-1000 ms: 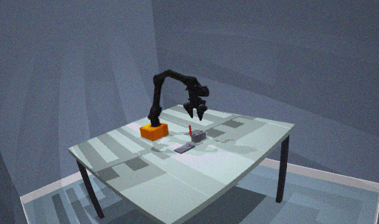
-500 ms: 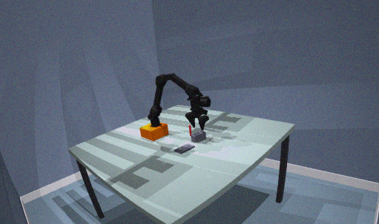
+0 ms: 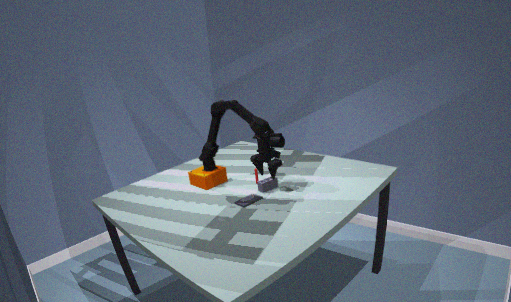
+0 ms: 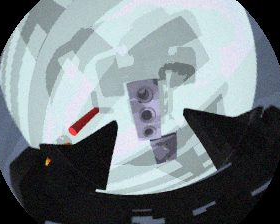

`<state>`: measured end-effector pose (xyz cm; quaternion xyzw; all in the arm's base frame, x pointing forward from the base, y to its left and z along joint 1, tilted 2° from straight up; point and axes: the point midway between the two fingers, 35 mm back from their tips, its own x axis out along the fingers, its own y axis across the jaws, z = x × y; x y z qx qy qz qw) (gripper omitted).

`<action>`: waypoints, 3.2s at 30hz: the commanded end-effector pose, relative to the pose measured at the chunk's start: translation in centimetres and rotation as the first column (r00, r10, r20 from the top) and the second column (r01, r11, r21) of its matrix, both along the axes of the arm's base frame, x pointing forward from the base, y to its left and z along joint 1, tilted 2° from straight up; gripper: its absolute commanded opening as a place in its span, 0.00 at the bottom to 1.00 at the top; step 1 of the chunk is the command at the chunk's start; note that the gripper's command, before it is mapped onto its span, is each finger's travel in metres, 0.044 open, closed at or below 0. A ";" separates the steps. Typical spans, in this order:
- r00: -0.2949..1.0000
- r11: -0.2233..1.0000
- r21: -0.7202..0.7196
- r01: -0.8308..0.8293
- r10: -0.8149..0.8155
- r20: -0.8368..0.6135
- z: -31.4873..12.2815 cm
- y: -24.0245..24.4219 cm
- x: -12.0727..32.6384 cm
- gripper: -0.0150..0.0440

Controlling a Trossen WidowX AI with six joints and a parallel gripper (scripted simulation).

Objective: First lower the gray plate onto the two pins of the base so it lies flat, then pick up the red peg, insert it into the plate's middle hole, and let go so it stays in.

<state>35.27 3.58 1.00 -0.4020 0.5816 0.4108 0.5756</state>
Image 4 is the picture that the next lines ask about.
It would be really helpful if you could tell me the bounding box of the red peg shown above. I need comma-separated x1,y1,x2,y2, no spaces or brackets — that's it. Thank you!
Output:
68,107,99,136

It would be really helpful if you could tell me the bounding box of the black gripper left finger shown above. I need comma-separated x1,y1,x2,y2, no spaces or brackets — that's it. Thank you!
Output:
40,120,117,190

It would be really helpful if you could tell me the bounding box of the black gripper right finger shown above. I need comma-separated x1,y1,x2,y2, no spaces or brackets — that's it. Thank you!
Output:
183,107,262,171

